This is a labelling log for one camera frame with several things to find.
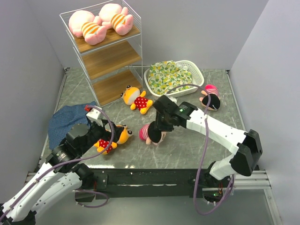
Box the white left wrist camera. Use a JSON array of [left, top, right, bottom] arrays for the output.
[[85, 105, 103, 126]]

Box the black-haired doll pink striped dress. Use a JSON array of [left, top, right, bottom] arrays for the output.
[[139, 121, 167, 145]]

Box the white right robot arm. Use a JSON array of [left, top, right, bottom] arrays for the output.
[[153, 95, 263, 188]]

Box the yellow plush near shelf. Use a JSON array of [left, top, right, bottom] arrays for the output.
[[120, 85, 153, 114]]

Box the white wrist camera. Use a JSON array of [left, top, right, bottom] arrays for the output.
[[85, 105, 103, 126], [167, 95, 178, 104]]

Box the white wire wooden shelf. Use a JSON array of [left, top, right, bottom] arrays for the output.
[[60, 0, 143, 105]]

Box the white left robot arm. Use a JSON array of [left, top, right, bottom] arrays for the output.
[[0, 120, 116, 225]]

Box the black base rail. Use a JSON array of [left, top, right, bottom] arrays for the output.
[[65, 167, 225, 203]]

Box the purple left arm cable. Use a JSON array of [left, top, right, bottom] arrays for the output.
[[0, 105, 116, 218]]

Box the yellow plush red dotted dress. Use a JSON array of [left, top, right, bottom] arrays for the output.
[[94, 125, 133, 155]]

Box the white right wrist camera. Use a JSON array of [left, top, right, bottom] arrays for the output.
[[167, 95, 178, 104]]

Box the white plastic basket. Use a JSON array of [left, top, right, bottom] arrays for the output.
[[143, 60, 204, 98]]

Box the pink plush pig striped shirt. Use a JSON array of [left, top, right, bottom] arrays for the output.
[[68, 10, 107, 45]]

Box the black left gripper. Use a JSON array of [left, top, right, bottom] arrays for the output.
[[78, 118, 124, 154]]

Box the purple cable loop under rail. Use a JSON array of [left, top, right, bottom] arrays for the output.
[[75, 188, 110, 209]]

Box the blue checked cloth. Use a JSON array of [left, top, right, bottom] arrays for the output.
[[48, 101, 96, 150]]

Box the lemon print cloth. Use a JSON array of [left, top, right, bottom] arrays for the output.
[[147, 60, 192, 95]]

